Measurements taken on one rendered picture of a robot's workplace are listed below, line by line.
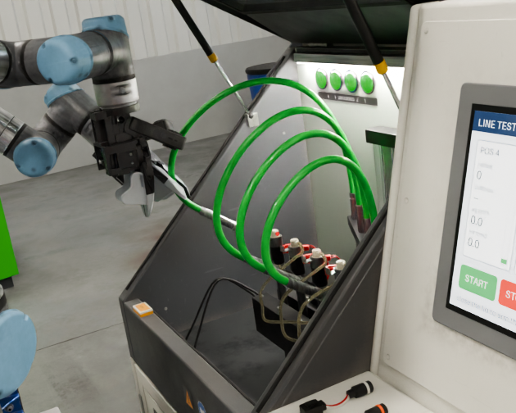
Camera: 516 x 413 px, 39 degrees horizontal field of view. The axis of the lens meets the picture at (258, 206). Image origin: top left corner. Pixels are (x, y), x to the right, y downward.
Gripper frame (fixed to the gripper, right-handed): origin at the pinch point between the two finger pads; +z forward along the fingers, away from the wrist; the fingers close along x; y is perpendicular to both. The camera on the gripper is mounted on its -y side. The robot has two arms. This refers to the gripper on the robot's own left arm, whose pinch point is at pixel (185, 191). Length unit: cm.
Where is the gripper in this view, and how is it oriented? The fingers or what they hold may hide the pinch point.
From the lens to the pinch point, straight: 154.1
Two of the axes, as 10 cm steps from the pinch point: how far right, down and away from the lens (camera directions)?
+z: 7.5, 6.6, -0.7
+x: -1.6, 0.9, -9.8
